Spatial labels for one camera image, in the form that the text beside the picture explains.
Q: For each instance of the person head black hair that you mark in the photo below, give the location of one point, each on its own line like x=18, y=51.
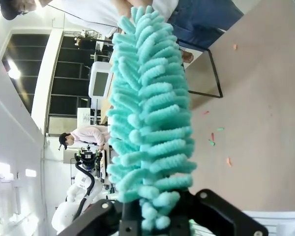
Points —
x=12, y=9

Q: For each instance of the round ceiling light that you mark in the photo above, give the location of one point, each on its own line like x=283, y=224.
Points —
x=14, y=72

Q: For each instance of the white digital clock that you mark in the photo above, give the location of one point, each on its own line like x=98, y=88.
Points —
x=99, y=83

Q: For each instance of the person white t-shirt torso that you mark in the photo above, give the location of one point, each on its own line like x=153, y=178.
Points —
x=93, y=12

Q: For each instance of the black framed window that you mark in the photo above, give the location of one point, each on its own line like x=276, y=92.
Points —
x=66, y=86

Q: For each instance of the person blue jeans legs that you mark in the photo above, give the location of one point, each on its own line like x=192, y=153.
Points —
x=206, y=19

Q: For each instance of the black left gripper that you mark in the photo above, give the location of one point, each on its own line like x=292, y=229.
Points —
x=88, y=162

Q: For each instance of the person in pink shirt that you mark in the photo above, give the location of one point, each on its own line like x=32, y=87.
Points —
x=88, y=134

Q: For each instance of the teal chenille duster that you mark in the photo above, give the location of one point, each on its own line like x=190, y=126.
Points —
x=157, y=110

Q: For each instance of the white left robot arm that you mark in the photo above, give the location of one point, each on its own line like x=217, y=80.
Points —
x=64, y=216

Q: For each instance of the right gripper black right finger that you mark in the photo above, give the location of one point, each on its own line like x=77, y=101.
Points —
x=223, y=214

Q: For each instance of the red paper scrap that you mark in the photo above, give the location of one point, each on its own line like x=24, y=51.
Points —
x=212, y=136

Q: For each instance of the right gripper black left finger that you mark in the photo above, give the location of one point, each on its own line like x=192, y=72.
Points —
x=98, y=216

